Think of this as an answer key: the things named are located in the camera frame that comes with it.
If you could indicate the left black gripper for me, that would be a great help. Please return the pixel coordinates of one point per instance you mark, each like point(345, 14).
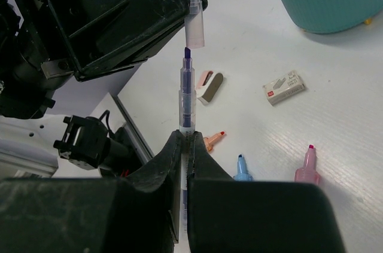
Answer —
point(36, 54)

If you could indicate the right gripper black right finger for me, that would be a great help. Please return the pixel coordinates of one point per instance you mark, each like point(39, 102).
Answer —
point(224, 215)

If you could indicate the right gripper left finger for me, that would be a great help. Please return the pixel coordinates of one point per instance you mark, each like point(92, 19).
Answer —
point(138, 213)

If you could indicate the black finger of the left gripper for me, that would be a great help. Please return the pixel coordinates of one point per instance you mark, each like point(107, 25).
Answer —
point(101, 37)

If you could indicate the clear pen cap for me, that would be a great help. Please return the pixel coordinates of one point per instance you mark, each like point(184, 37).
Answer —
point(194, 28)

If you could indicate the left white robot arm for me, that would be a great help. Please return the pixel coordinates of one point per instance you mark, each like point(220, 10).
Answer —
point(44, 43)

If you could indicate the blue highlighter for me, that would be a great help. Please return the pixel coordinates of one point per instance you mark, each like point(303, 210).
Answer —
point(242, 170)

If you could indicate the orange highlighter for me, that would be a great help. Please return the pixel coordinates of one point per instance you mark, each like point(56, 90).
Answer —
point(210, 141)

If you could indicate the pink highlighter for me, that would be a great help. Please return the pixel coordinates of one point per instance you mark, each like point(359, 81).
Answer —
point(308, 173)

